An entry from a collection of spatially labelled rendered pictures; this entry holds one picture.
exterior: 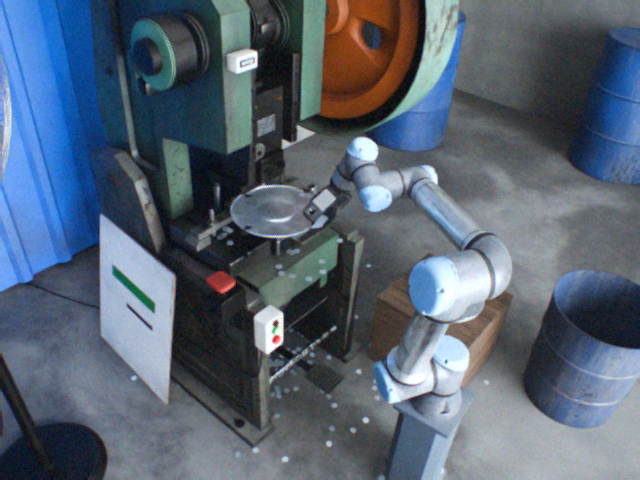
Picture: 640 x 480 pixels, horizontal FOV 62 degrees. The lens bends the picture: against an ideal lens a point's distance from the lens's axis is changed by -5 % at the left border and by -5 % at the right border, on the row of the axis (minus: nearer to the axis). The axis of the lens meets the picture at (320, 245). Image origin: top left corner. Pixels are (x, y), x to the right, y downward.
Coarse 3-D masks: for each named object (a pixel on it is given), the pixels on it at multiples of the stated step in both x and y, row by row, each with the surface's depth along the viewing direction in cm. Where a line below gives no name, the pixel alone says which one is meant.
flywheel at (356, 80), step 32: (352, 0) 168; (384, 0) 161; (416, 0) 150; (352, 32) 173; (384, 32) 166; (416, 32) 155; (352, 64) 179; (384, 64) 171; (416, 64) 164; (352, 96) 183; (384, 96) 172
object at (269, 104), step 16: (256, 80) 160; (256, 96) 156; (272, 96) 161; (256, 112) 158; (272, 112) 164; (256, 128) 161; (272, 128) 167; (256, 144) 163; (272, 144) 170; (224, 160) 173; (240, 160) 167; (256, 160) 166; (272, 160) 169; (240, 176) 171; (256, 176) 170; (272, 176) 172
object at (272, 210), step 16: (256, 192) 187; (272, 192) 188; (288, 192) 188; (240, 208) 179; (256, 208) 179; (272, 208) 179; (288, 208) 180; (240, 224) 172; (256, 224) 173; (272, 224) 173; (288, 224) 174; (304, 224) 174
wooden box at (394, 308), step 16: (432, 256) 235; (400, 288) 218; (384, 304) 213; (400, 304) 210; (496, 304) 213; (384, 320) 216; (400, 320) 210; (480, 320) 205; (496, 320) 211; (384, 336) 221; (400, 336) 215; (464, 336) 199; (480, 336) 201; (496, 336) 227; (368, 352) 232; (384, 352) 225; (480, 352) 214; (480, 368) 230; (464, 384) 218
